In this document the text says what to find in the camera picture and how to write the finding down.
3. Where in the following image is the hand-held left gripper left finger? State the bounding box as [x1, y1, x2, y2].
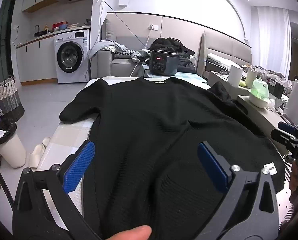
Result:
[13, 140, 102, 240]

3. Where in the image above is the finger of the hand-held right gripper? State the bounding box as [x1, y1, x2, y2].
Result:
[271, 129, 294, 145]
[279, 122, 298, 134]

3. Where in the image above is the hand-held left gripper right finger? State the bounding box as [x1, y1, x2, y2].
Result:
[197, 141, 280, 240]

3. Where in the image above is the black knit sweater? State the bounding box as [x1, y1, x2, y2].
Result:
[59, 76, 285, 240]

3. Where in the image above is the person's right hand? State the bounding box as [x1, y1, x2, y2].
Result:
[289, 160, 298, 200]

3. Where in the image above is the person's left hand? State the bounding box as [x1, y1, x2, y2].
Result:
[106, 225, 152, 240]

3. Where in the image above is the checked table cover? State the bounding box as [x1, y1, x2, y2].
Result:
[37, 71, 212, 233]

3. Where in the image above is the white bowl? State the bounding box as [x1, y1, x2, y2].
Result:
[249, 94, 271, 109]

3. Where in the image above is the white slipper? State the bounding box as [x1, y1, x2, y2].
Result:
[29, 146, 46, 168]

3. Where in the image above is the green wipes pack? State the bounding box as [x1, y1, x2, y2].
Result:
[251, 77, 269, 100]

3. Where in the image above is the white patterned rug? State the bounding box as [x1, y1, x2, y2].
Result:
[276, 167, 296, 238]

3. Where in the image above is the white cup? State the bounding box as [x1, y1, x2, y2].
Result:
[246, 69, 257, 88]

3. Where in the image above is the white trash bin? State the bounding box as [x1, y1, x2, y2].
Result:
[0, 122, 27, 168]

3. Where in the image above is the white paper roll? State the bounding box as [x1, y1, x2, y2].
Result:
[228, 64, 243, 87]

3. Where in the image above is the white curtain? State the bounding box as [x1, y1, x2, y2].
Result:
[257, 6, 291, 75]

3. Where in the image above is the grey upholstered bed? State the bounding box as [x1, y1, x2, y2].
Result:
[201, 31, 293, 88]

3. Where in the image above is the woven laundry basket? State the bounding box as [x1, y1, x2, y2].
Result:
[0, 76, 25, 122]

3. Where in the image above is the grey sofa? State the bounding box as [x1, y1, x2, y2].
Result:
[90, 36, 197, 79]

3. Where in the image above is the white washing machine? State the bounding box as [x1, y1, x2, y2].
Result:
[54, 29, 91, 84]

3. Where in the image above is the dark electric cooker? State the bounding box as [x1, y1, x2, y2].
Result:
[149, 49, 178, 76]

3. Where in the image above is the white kitchen counter cabinet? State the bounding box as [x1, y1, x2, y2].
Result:
[15, 26, 91, 85]

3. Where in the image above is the light grey blanket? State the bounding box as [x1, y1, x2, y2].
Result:
[88, 40, 128, 59]

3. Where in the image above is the houndstooth cushion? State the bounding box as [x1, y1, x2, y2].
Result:
[114, 49, 137, 56]

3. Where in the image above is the black jacket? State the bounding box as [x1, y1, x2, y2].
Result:
[149, 37, 197, 74]

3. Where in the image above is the grey pillow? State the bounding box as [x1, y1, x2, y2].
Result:
[101, 18, 117, 42]

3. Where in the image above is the dark glass door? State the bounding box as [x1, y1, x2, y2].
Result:
[0, 0, 17, 77]

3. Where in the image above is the black cable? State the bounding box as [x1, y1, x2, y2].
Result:
[0, 152, 15, 205]

